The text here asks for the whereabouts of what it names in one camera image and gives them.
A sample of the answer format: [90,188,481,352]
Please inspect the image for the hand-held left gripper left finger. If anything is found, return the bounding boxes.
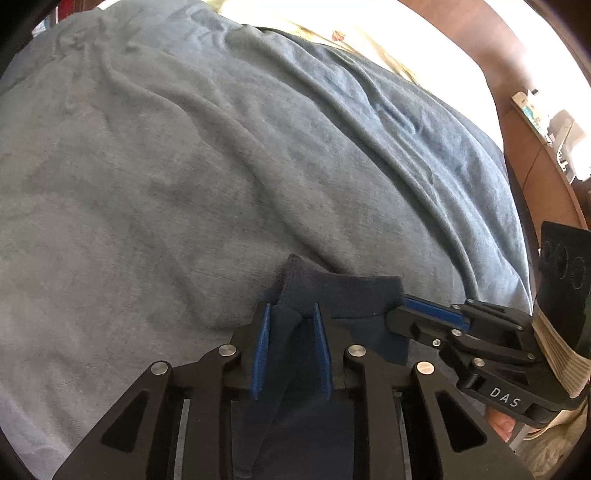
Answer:
[52,302,273,480]

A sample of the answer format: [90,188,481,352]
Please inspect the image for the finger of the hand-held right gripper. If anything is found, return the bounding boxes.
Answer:
[403,295,527,332]
[385,308,528,367]

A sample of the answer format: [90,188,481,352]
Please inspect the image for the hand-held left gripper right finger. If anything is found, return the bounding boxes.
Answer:
[313,302,534,480]

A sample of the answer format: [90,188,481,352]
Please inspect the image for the navy blue pants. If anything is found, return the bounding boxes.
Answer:
[231,253,409,480]

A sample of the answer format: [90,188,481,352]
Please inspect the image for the person's right hand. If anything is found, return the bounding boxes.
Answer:
[487,408,519,441]

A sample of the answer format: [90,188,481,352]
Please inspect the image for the wooden nightstand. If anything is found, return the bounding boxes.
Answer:
[503,88,591,232]

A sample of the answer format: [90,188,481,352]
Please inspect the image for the grey-blue blanket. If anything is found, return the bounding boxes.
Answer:
[0,0,534,480]

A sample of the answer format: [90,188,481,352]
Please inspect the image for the white device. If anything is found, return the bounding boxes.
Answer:
[547,108,591,183]

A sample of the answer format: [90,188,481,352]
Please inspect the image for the small white packet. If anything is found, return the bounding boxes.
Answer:
[512,90,543,134]

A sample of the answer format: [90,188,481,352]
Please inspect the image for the cream printed pillow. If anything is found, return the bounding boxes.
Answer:
[217,0,504,153]

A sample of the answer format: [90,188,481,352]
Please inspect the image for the wooden headboard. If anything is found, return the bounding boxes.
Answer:
[397,0,568,153]

